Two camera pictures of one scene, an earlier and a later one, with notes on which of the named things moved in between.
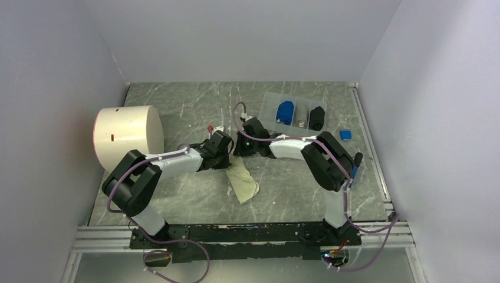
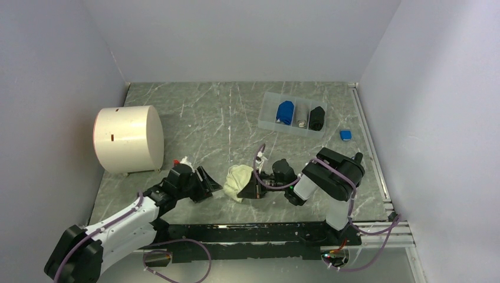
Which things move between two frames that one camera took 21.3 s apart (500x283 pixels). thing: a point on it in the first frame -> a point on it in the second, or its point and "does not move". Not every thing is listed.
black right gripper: [239, 150] -> [252, 190]
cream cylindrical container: [118, 130] does not move
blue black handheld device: [358, 160] does not move
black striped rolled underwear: [316, 118] does not move
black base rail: [244, 243] does not move
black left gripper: [225, 164] -> [205, 187]
